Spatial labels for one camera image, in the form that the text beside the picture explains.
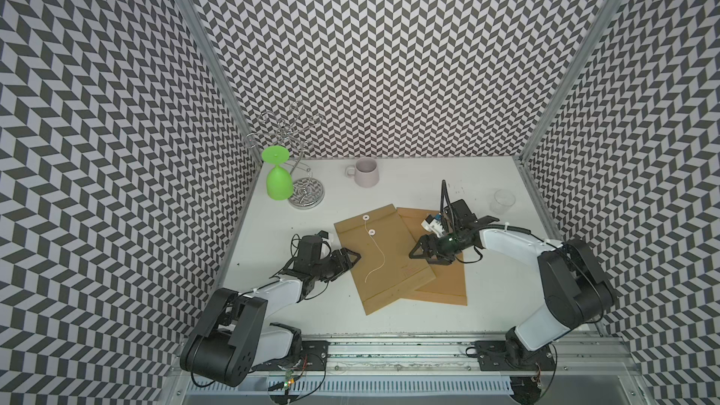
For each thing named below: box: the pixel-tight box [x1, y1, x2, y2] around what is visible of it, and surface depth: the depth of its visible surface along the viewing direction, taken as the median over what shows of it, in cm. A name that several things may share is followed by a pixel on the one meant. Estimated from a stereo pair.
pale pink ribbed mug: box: [345, 157, 380, 189], surface depth 111 cm
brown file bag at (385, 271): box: [333, 203, 436, 316], surface depth 90 cm
